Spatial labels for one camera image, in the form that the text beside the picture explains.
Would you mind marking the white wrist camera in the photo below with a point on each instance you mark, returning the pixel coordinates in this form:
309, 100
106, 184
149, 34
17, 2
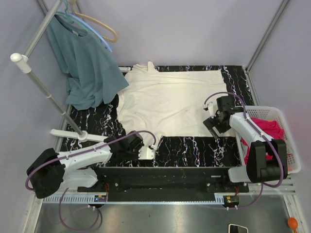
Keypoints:
208, 106
147, 153

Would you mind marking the pink t shirt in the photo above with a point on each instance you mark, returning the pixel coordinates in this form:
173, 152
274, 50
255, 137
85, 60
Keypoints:
272, 128

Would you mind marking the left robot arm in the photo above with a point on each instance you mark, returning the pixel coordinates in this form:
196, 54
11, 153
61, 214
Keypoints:
51, 169

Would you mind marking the orange maraca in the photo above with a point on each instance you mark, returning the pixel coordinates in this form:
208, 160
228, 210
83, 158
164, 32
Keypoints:
293, 224

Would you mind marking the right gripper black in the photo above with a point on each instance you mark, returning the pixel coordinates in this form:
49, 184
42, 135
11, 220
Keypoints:
210, 123

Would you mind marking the tan wooden hanger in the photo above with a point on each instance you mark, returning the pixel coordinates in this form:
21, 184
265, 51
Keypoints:
76, 9

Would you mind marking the aluminium corner frame post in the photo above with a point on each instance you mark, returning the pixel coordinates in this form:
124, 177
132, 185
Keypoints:
275, 19

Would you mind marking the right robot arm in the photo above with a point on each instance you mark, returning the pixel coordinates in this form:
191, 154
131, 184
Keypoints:
267, 158

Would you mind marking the green hanger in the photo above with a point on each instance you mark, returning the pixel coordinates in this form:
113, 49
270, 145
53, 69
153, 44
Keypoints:
70, 18

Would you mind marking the white cable duct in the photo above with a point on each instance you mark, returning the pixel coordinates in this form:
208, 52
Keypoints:
76, 198

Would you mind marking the white laundry basket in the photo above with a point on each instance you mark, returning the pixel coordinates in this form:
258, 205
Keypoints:
273, 114

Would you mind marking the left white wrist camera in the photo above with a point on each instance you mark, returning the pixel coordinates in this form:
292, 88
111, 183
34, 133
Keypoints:
147, 153

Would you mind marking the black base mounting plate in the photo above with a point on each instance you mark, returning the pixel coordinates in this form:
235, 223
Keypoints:
163, 184

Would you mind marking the smartphone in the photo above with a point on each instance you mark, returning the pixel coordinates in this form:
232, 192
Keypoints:
233, 228

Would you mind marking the teal t shirt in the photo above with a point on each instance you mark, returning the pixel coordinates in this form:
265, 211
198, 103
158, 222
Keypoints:
93, 75

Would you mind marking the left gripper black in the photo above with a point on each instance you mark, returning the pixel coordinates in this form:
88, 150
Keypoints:
136, 157

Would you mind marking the white t shirt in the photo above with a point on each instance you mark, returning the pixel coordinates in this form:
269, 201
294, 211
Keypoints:
167, 103

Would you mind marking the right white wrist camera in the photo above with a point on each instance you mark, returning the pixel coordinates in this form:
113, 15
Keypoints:
208, 106

